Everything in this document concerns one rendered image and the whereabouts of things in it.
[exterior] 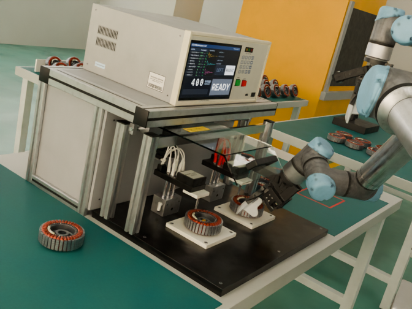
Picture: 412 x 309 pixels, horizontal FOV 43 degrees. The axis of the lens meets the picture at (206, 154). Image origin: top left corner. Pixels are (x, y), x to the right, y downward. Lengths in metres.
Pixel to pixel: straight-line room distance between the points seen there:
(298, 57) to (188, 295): 4.11
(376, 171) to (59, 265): 0.84
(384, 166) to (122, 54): 0.79
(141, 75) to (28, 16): 7.36
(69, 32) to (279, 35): 4.87
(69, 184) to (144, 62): 0.42
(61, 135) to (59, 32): 7.67
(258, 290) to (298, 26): 4.06
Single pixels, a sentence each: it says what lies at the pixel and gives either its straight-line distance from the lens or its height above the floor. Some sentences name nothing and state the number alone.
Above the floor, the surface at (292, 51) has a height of 1.08.
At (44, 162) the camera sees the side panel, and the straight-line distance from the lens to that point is 1.66.
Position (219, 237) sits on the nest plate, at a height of 0.78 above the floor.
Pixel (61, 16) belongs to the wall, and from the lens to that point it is 9.19.
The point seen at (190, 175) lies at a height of 0.92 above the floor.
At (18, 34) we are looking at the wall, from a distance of 8.78.
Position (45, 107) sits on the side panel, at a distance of 1.63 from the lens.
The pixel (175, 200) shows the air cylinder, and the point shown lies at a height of 0.82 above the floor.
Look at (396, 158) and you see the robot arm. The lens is 1.38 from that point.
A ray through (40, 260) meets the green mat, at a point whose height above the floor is 0.75.
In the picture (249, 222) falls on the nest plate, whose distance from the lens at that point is 1.65.
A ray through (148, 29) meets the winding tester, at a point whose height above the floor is 1.29.
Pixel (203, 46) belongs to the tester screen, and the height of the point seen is 1.28.
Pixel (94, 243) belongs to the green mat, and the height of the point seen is 0.75.
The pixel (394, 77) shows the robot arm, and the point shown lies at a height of 1.35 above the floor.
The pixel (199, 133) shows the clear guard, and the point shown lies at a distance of 1.40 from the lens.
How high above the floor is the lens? 1.42
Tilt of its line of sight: 17 degrees down
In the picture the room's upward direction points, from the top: 14 degrees clockwise
